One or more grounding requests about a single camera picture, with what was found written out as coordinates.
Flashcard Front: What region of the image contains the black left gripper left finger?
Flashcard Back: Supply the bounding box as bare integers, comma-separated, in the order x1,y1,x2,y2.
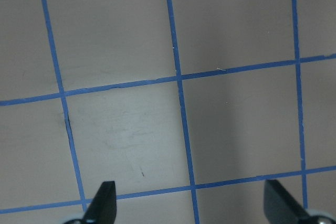
81,181,117,224

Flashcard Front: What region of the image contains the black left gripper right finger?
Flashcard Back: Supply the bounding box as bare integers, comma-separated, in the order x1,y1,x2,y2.
263,179,311,224

